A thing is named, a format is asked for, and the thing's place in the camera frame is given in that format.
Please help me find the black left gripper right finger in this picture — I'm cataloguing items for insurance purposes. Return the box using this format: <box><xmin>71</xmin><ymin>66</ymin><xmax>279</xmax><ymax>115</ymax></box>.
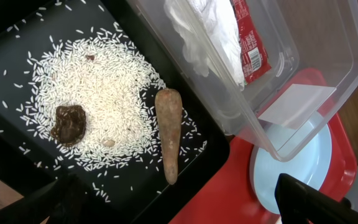
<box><xmin>275</xmin><ymin>173</ymin><xmax>358</xmax><ymax>224</ymax></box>

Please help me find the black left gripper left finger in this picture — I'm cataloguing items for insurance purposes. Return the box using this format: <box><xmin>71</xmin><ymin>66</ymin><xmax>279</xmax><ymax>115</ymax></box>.
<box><xmin>0</xmin><ymin>174</ymin><xmax>87</xmax><ymax>224</ymax></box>

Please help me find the light blue plate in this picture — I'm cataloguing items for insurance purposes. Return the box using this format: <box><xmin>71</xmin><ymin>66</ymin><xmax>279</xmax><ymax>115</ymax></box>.
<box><xmin>249</xmin><ymin>125</ymin><xmax>332</xmax><ymax>214</ymax></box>

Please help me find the brown meat scrap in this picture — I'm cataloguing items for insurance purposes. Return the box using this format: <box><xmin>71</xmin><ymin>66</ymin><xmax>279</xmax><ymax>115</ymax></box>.
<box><xmin>50</xmin><ymin>105</ymin><xmax>86</xmax><ymax>147</ymax></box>

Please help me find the white rice pile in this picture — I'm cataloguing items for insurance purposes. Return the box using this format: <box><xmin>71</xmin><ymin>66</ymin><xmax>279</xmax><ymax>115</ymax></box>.
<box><xmin>0</xmin><ymin>0</ymin><xmax>208</xmax><ymax>203</ymax></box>

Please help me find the red ketchup sachet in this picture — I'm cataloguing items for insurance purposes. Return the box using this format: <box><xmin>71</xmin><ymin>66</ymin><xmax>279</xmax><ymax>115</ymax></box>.
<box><xmin>232</xmin><ymin>0</ymin><xmax>271</xmax><ymax>85</ymax></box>

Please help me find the white napkin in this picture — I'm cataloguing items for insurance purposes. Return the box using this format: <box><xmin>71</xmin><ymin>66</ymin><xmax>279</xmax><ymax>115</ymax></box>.
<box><xmin>163</xmin><ymin>0</ymin><xmax>246</xmax><ymax>90</ymax></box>

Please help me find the red plastic tray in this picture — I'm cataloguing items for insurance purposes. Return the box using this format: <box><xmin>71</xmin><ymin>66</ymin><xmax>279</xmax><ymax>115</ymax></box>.
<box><xmin>168</xmin><ymin>67</ymin><xmax>358</xmax><ymax>224</ymax></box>

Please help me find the black tray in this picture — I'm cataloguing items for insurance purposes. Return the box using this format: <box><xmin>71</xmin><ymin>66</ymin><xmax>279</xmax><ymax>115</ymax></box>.
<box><xmin>0</xmin><ymin>1</ymin><xmax>230</xmax><ymax>223</ymax></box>

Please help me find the clear plastic storage box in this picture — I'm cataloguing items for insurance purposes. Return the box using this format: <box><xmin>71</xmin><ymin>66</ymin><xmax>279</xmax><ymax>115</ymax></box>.
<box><xmin>129</xmin><ymin>1</ymin><xmax>358</xmax><ymax>162</ymax></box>

